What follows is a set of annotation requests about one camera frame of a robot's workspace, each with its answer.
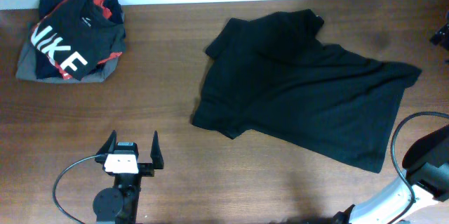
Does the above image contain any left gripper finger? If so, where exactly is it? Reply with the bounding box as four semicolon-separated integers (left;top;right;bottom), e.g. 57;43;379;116
97;130;116;154
150;131;164;169

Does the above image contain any red folded shirt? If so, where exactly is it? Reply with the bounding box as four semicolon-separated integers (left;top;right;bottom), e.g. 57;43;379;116
29;0;126;81

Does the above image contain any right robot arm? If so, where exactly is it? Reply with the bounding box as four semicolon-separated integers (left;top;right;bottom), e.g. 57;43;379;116
321;60;448;223

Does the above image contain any grey folded shirt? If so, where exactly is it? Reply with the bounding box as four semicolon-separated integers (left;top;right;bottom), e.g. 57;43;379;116
15;38;119;84

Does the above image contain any black t-shirt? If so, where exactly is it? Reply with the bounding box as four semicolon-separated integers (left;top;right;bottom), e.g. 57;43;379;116
192;9;421;173

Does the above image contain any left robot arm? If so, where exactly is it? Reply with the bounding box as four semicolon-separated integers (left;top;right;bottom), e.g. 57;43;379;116
93;131;164;224

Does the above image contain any navy folded shirt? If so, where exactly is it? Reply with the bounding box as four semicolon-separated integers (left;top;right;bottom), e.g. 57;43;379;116
35;0;124;79

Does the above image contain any black Nike folded shirt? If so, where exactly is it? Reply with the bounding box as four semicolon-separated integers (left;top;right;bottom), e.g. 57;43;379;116
29;0;126;81

